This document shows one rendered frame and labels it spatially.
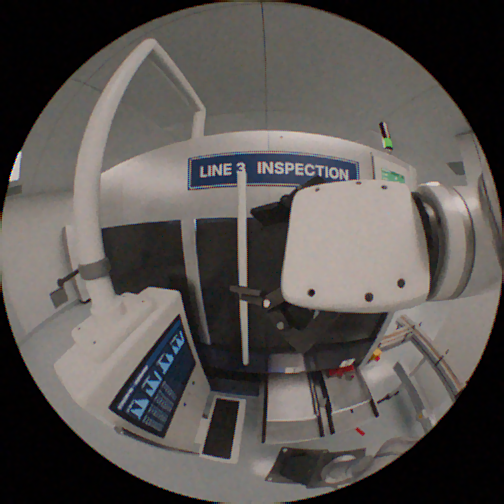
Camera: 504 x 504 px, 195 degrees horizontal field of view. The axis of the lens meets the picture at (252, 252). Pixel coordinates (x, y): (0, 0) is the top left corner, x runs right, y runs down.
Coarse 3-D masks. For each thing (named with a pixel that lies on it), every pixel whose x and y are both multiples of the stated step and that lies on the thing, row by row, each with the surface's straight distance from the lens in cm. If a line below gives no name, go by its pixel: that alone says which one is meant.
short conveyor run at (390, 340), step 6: (396, 330) 160; (402, 330) 171; (408, 330) 178; (384, 336) 153; (390, 336) 156; (396, 336) 153; (402, 336) 164; (408, 336) 168; (384, 342) 147; (390, 342) 150; (396, 342) 156; (402, 342) 164; (384, 348) 147; (390, 348) 156
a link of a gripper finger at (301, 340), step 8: (320, 312) 11; (328, 312) 11; (336, 312) 11; (288, 320) 12; (312, 320) 11; (320, 320) 11; (328, 320) 11; (296, 328) 12; (312, 328) 12; (320, 328) 11; (288, 336) 12; (296, 336) 12; (304, 336) 12; (312, 336) 12; (320, 336) 12; (296, 344) 12; (304, 344) 12; (312, 344) 12
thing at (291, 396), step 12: (300, 372) 110; (276, 384) 103; (288, 384) 104; (300, 384) 105; (312, 384) 103; (276, 396) 100; (288, 396) 101; (300, 396) 102; (312, 396) 103; (276, 408) 97; (288, 408) 98; (300, 408) 99; (312, 408) 101; (276, 420) 95
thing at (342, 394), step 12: (324, 372) 114; (324, 384) 107; (336, 384) 112; (348, 384) 114; (360, 384) 118; (336, 396) 108; (348, 396) 111; (360, 396) 114; (336, 408) 105; (348, 408) 107
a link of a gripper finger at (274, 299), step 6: (270, 294) 12; (276, 294) 12; (282, 294) 12; (264, 300) 13; (270, 300) 12; (276, 300) 12; (282, 300) 12; (264, 306) 13; (270, 306) 12; (276, 306) 12; (288, 306) 14
